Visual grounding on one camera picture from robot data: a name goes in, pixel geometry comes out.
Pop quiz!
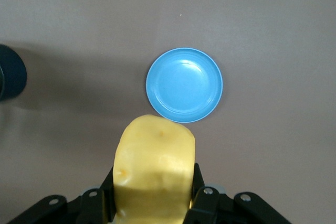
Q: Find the yellow potato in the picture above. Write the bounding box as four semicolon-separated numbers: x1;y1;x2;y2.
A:
113;113;196;224

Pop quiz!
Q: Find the round blue plate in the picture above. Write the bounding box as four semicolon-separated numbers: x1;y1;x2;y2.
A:
145;47;224;124

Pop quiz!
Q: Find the dark blue pot, blue handle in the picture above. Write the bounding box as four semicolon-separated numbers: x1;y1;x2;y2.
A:
0;44;28;102

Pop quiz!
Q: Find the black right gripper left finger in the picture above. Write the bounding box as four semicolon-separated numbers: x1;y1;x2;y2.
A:
10;166;117;224

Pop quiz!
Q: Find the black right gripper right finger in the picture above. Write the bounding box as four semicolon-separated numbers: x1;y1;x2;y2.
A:
185;163;288;224

